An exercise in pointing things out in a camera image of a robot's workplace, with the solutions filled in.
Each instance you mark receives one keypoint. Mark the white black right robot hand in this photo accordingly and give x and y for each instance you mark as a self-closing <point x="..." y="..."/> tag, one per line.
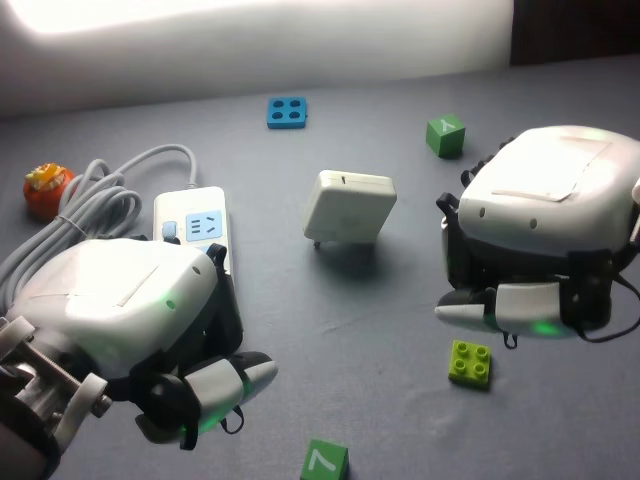
<point x="540" y="200"/>

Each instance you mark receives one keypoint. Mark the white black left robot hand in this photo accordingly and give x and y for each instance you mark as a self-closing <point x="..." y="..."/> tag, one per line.
<point x="115" y="290"/>

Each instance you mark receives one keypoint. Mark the white power strip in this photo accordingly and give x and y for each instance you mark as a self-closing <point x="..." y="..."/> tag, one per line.
<point x="210" y="200"/>

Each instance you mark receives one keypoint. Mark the white power adapter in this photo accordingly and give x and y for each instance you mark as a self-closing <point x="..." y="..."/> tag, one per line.
<point x="350" y="210"/>

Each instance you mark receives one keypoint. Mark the green cube letter Y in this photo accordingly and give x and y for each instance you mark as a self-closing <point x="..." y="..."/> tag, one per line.
<point x="442" y="142"/>

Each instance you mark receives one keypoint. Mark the lime green toy brick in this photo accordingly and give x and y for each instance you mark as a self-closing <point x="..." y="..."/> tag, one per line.
<point x="470" y="372"/>

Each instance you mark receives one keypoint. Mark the grey table cloth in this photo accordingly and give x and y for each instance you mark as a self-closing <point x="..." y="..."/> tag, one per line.
<point x="350" y="325"/>

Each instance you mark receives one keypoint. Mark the blue four-hole block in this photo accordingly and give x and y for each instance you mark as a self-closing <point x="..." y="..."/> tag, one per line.
<point x="287" y="117"/>

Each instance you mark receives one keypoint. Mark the green cube number seven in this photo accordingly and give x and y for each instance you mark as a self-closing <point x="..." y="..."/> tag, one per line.
<point x="325" y="462"/>

